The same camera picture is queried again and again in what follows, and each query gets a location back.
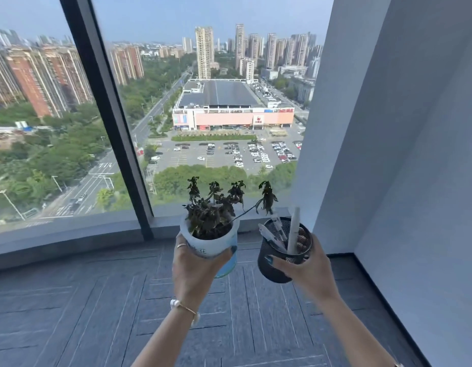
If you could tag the person's right hand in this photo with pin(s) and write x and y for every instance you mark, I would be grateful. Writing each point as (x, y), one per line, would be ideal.
(310, 277)

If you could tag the person's left hand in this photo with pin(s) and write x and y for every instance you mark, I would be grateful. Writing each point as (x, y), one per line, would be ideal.
(190, 277)

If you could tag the person's left thumb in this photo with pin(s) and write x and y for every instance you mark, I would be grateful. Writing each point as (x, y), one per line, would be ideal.
(226, 257)

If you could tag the person's right thumb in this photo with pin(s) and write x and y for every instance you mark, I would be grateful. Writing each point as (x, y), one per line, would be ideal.
(278, 264)

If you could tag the black mesh pen holder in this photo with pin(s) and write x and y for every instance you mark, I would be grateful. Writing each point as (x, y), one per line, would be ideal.
(272, 269)

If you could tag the white plastic plant pot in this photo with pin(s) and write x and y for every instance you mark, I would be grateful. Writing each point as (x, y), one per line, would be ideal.
(217, 246)

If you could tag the person's left forearm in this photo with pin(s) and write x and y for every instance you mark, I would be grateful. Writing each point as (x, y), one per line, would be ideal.
(167, 336)

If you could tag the person's right forearm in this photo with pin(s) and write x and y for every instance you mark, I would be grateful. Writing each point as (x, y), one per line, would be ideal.
(354, 332)

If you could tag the white pen with black clip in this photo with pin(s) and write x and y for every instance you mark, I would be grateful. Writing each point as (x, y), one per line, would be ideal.
(278, 228)
(270, 237)

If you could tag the white tube pen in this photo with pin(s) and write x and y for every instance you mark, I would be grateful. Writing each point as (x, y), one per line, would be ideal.
(294, 229)

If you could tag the wilted dark-leaved plant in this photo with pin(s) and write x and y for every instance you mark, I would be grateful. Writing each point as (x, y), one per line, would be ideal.
(211, 219)

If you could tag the rows of parked cars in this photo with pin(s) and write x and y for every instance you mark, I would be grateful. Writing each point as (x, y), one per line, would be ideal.
(255, 152)

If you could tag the pink-fronted mall building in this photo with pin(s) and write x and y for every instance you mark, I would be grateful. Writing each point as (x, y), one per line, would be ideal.
(232, 118)

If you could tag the grey window sill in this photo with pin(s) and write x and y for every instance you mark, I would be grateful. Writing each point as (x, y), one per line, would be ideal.
(67, 235)

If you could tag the dark window mullion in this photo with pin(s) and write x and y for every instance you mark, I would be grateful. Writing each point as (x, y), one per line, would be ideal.
(106, 110)

